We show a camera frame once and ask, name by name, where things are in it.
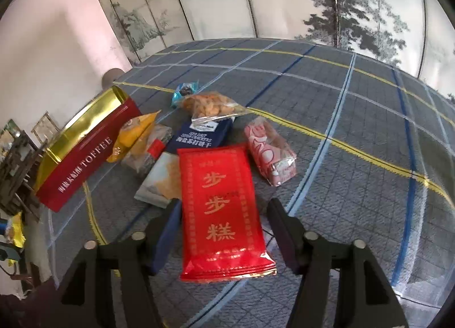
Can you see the red snack packet gold print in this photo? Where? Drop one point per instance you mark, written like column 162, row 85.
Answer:
column 220, row 207

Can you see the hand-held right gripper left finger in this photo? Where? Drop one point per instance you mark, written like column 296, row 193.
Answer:
column 167, row 239

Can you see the ink landscape folding screen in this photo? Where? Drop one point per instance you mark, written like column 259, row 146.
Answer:
column 213, row 1

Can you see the clear bag of orange snacks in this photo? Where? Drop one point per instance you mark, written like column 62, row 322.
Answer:
column 209, row 105

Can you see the pink patterned snack packet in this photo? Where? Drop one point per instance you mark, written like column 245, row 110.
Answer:
column 270, row 150

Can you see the yellow plastic bag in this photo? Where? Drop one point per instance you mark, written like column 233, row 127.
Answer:
column 16, row 230

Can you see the grey plaid blanket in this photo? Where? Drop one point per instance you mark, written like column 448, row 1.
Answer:
column 355, row 136

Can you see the dark wooden chair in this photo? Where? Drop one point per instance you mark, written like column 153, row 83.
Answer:
column 17, row 171

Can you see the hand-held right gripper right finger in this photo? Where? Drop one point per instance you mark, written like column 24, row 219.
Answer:
column 284, row 239

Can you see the clear snack packet red label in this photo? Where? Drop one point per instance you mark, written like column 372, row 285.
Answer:
column 149, row 152

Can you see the yellow snack packet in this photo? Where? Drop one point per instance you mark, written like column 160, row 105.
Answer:
column 134, row 132

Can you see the white snack packet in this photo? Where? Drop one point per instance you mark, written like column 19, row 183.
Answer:
column 160, row 182

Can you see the red tin box gold interior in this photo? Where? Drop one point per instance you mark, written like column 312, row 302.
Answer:
column 85, row 164

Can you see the small light blue candy packet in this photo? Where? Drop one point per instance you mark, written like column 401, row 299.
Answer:
column 178, row 96

